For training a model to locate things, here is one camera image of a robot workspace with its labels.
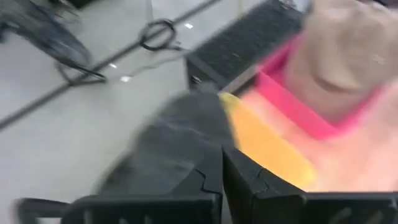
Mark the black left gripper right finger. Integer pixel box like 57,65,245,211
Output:
223,147,398,224

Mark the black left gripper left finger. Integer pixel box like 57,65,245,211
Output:
61,145,223,224

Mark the dark grey baseball cap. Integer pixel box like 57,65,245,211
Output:
93,91,239,200

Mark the beige baseball cap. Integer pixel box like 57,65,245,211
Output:
281,0,398,125

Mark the yellow plastic bin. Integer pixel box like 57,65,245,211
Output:
218,91,318,191

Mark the pink plastic bin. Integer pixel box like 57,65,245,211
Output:
239,32,398,193

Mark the black office chair base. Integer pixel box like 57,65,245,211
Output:
0,0,94,68

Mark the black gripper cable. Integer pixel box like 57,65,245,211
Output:
14,197,72,224

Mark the long black floor cable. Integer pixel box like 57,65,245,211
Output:
0,0,223,131

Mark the coiled black floor cable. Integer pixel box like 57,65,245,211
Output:
137,17,178,53

